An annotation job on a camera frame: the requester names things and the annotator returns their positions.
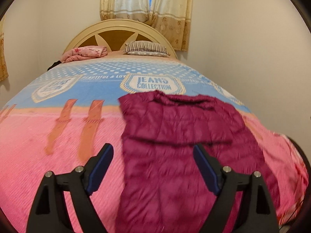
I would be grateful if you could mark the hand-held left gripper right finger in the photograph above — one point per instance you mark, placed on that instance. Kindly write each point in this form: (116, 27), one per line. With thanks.
(205, 167)

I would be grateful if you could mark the cream wooden bed headboard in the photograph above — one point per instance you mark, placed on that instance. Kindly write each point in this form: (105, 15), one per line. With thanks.
(114, 36)

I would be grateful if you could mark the striped pillow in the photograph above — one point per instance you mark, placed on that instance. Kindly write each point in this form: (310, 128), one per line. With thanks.
(145, 48)

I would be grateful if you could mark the dark cloth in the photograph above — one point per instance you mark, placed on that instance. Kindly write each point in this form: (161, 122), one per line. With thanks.
(54, 65)

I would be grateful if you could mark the beige floral window curtain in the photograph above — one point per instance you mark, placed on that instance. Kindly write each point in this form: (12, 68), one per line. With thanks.
(124, 0)
(172, 12)

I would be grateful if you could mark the folded pink floral blanket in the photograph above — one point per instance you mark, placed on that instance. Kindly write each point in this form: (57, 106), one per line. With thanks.
(83, 53)

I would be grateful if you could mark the yellow floral side curtain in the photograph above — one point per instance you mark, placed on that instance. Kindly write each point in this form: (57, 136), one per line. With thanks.
(3, 53)

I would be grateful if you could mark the pink and blue printed blanket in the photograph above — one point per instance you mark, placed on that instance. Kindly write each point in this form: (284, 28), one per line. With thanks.
(73, 102)

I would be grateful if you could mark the magenta puffer jacket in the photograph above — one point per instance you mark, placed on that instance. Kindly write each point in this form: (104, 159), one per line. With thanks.
(182, 131)

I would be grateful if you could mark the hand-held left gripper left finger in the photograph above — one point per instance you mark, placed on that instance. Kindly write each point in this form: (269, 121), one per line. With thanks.
(102, 167)

